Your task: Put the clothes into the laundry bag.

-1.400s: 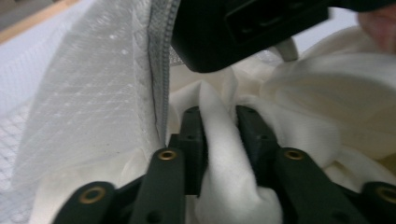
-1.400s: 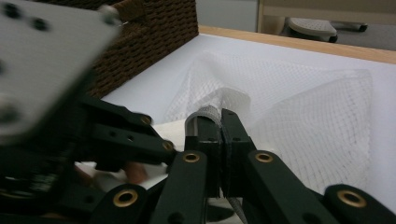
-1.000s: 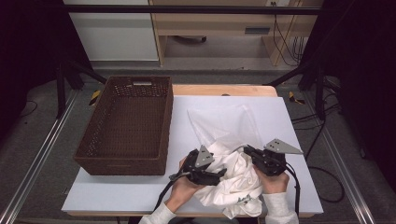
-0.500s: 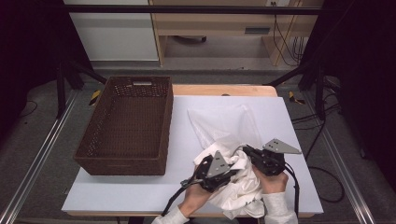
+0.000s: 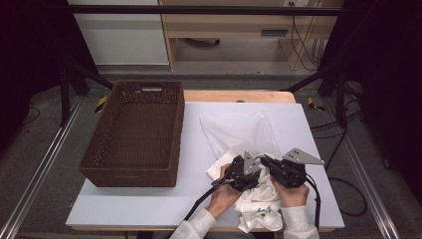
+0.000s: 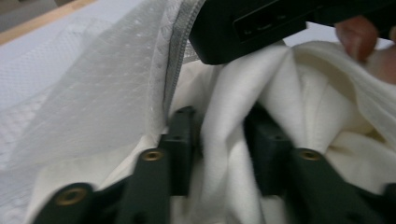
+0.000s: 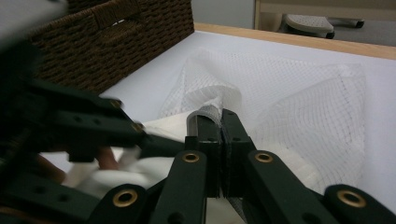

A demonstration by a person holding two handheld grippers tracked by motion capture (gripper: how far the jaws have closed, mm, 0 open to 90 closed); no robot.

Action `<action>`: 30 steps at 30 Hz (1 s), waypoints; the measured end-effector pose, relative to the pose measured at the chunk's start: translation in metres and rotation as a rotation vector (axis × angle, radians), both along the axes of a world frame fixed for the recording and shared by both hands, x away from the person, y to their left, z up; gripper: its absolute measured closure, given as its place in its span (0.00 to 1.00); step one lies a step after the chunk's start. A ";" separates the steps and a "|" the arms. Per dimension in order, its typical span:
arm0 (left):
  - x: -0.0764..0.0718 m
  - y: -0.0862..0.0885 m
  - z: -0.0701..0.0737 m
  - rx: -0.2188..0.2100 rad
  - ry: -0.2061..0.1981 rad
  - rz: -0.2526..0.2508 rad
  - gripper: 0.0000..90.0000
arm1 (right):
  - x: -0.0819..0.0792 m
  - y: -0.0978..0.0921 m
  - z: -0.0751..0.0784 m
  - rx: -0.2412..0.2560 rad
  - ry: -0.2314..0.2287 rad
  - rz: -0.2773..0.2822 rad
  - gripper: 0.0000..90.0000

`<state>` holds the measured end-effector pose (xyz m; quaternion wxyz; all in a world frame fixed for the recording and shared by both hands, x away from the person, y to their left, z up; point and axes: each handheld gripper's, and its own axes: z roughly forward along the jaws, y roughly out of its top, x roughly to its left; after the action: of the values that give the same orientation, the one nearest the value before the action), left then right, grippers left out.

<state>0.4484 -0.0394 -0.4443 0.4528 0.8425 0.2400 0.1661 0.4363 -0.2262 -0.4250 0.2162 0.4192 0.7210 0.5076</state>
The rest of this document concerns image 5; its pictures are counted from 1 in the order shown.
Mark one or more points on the black horizontal bar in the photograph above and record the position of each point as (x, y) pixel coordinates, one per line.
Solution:
(199, 10)

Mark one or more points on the brown wicker basket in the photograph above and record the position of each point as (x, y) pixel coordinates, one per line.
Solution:
(132, 132)

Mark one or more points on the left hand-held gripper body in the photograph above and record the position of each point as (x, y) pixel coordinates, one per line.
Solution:
(244, 174)

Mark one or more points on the yellow black tape piece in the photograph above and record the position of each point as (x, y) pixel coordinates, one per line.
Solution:
(101, 103)
(313, 104)

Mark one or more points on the white mesh laundry bag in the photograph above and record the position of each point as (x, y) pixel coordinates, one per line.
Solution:
(239, 129)

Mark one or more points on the person's right hand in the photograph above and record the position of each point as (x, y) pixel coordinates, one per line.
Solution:
(293, 195)

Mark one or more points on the black curtain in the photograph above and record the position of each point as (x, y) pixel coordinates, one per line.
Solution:
(30, 49)
(384, 66)

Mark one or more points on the white garment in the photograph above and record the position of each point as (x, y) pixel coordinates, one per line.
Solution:
(262, 199)

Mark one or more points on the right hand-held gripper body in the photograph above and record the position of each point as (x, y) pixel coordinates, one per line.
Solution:
(288, 172)

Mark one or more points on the white cabinet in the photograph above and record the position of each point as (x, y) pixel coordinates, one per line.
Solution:
(122, 36)

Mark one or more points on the black metal stand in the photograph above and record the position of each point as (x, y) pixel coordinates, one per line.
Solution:
(64, 96)
(341, 99)

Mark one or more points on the person's left hand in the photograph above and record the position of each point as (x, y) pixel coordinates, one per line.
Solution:
(222, 199)

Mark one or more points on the aluminium floor rail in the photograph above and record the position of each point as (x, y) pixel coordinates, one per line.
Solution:
(365, 176)
(40, 166)

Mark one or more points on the white table board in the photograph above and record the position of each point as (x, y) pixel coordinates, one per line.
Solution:
(132, 205)

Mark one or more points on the wooden table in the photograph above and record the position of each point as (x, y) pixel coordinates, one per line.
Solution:
(232, 96)

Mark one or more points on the light wooden desk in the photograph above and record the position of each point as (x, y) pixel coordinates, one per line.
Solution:
(229, 23)

